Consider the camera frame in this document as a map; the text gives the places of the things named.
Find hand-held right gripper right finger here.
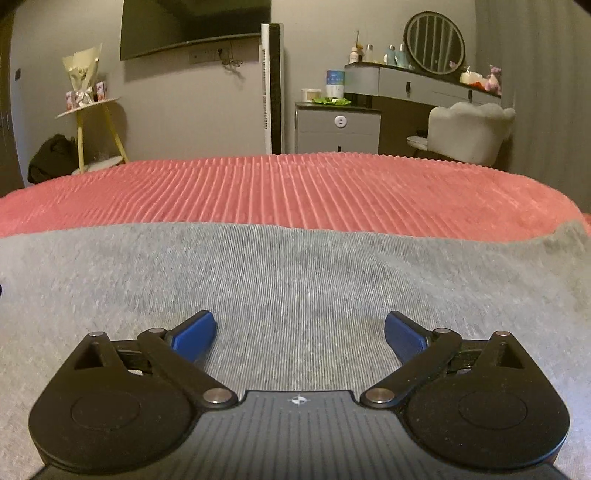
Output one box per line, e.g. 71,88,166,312
359,311,528,409

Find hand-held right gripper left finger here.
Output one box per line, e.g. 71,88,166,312
68,310,239,409

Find grey pants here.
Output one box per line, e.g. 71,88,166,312
0,220,591,480

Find red ribbed blanket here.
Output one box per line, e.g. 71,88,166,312
0,154,588,243

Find white shell-back chair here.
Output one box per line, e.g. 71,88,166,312
406,102,517,167

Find grey nightstand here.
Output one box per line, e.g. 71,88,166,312
294,102,383,155

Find black bag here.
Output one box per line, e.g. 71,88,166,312
27,134,79,185

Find yellow wooden chair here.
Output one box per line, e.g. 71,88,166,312
55,95,130,174

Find grey dressing table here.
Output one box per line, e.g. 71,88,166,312
344,62,502,154

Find white tower fan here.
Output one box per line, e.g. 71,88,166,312
261,23,283,155

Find white and blue canister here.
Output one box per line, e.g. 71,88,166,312
326,70,347,100

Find grey curtain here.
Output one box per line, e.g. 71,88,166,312
475,0,591,217

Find wrapped flower bouquet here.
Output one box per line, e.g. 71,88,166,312
62,44,105,108

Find dark wooden door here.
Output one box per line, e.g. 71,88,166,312
0,0,25,195

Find round black-framed mirror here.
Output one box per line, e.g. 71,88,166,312
404,11,466,75

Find black cable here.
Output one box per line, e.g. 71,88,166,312
217,41,246,77

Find wall television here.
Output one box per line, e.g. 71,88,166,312
120,0,272,61

